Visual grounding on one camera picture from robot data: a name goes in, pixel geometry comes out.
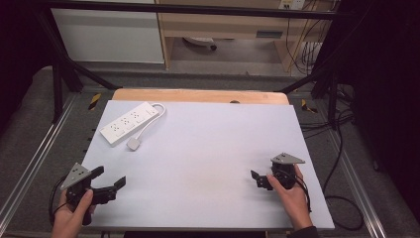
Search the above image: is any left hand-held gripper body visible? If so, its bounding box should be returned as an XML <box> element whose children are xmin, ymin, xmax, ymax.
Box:
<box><xmin>59</xmin><ymin>162</ymin><xmax>119</xmax><ymax>226</ymax></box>

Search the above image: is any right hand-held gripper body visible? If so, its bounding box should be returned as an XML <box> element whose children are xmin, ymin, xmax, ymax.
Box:
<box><xmin>269</xmin><ymin>152</ymin><xmax>306</xmax><ymax>190</ymax></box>

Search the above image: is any person's right hand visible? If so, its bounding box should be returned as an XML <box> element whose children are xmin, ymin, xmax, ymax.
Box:
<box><xmin>265</xmin><ymin>164</ymin><xmax>314</xmax><ymax>231</ymax></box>

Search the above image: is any person's left hand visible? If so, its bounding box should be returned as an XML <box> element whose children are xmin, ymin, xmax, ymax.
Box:
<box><xmin>51</xmin><ymin>188</ymin><xmax>97</xmax><ymax>238</ymax></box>

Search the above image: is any white plug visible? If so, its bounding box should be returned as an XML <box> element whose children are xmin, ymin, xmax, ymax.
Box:
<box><xmin>126</xmin><ymin>137</ymin><xmax>143</xmax><ymax>152</ymax></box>

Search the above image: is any white power strip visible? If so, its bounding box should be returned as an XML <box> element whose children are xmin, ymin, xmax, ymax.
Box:
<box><xmin>99</xmin><ymin>101</ymin><xmax>160</xmax><ymax>148</ymax></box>

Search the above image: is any person's dark right sleeve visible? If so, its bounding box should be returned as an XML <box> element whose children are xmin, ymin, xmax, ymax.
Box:
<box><xmin>286</xmin><ymin>225</ymin><xmax>320</xmax><ymax>238</ymax></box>

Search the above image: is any yellow black tape strip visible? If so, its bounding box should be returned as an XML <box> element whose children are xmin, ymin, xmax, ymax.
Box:
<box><xmin>87</xmin><ymin>92</ymin><xmax>102</xmax><ymax>111</ymax></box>
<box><xmin>300</xmin><ymin>98</ymin><xmax>319</xmax><ymax>114</ymax></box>

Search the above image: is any wooden table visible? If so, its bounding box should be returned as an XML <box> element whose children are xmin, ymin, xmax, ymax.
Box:
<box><xmin>111</xmin><ymin>87</ymin><xmax>290</xmax><ymax>106</ymax></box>

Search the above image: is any dark curtain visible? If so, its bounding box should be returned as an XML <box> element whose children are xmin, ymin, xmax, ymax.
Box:
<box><xmin>0</xmin><ymin>0</ymin><xmax>53</xmax><ymax>133</ymax></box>
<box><xmin>336</xmin><ymin>0</ymin><xmax>420</xmax><ymax>219</ymax></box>

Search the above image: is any white cabinet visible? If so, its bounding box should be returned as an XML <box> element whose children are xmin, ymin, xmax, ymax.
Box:
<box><xmin>51</xmin><ymin>0</ymin><xmax>165</xmax><ymax>64</ymax></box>

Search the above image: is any white chair base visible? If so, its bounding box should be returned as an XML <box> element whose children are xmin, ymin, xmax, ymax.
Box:
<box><xmin>181</xmin><ymin>36</ymin><xmax>218</xmax><ymax>52</ymax></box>

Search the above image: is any light wooden desk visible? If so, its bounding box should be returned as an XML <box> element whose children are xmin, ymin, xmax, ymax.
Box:
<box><xmin>155</xmin><ymin>0</ymin><xmax>339</xmax><ymax>72</ymax></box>

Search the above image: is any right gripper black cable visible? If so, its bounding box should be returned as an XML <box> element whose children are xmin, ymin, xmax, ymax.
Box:
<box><xmin>293</xmin><ymin>174</ymin><xmax>313</xmax><ymax>213</ymax></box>

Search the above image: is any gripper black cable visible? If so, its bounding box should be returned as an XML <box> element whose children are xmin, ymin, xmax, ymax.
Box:
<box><xmin>48</xmin><ymin>176</ymin><xmax>69</xmax><ymax>226</ymax></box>
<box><xmin>293</xmin><ymin>174</ymin><xmax>313</xmax><ymax>213</ymax></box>

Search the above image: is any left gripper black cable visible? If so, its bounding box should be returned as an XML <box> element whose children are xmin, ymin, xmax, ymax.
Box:
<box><xmin>48</xmin><ymin>176</ymin><xmax>69</xmax><ymax>226</ymax></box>

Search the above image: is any aluminium floor rail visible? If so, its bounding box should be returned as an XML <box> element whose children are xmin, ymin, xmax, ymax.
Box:
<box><xmin>324</xmin><ymin>127</ymin><xmax>388</xmax><ymax>238</ymax></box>
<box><xmin>0</xmin><ymin>93</ymin><xmax>79</xmax><ymax>226</ymax></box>

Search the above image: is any long black floor cable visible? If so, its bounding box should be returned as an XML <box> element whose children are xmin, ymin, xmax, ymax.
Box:
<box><xmin>321</xmin><ymin>108</ymin><xmax>365</xmax><ymax>232</ymax></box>

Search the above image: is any white power strip cable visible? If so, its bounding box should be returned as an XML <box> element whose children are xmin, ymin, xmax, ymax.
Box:
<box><xmin>135</xmin><ymin>102</ymin><xmax>166</xmax><ymax>141</ymax></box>

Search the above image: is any hanging cable bundle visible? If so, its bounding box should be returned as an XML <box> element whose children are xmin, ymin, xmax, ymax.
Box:
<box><xmin>284</xmin><ymin>0</ymin><xmax>335</xmax><ymax>76</ymax></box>

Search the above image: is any white wall socket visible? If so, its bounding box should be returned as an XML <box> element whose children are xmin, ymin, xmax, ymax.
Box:
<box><xmin>278</xmin><ymin>0</ymin><xmax>307</xmax><ymax>11</ymax></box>

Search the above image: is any black metal frame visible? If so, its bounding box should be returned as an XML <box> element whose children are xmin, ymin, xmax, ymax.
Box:
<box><xmin>32</xmin><ymin>0</ymin><xmax>352</xmax><ymax>130</ymax></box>

